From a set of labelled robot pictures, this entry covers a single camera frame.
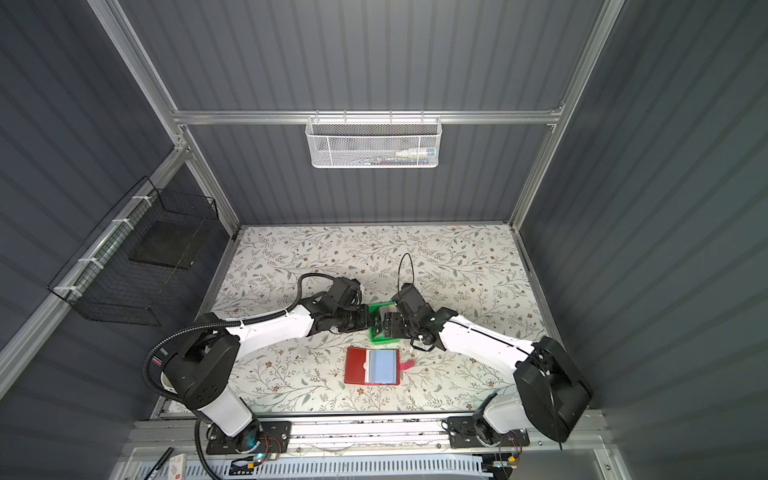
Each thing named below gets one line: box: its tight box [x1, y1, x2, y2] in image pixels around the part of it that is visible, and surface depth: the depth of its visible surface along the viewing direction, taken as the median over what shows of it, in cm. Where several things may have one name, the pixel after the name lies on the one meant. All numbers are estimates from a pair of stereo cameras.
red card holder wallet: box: [344, 346, 416, 386], surface depth 86 cm
